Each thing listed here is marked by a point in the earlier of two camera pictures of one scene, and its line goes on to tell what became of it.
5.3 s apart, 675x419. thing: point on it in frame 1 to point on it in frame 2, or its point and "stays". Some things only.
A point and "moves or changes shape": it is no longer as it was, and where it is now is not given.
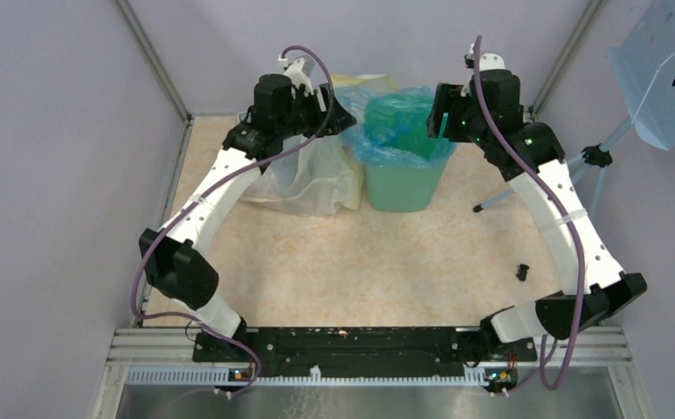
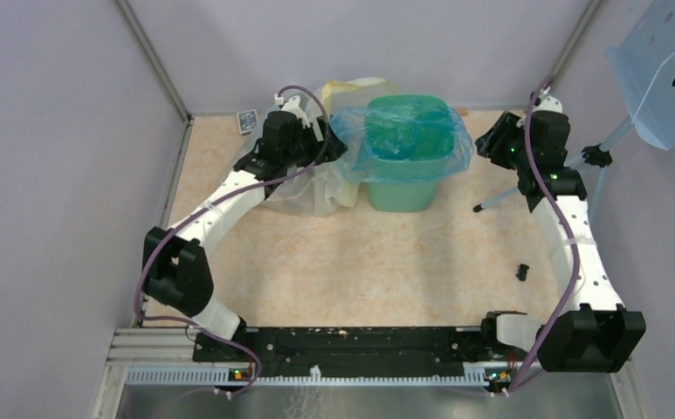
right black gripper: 441,106 to 490,144
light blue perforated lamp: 662,70 stays
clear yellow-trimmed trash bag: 324,175 moves or changes shape
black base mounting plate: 363,352 stays
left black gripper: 338,120 to 327,149
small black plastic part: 522,271 stays
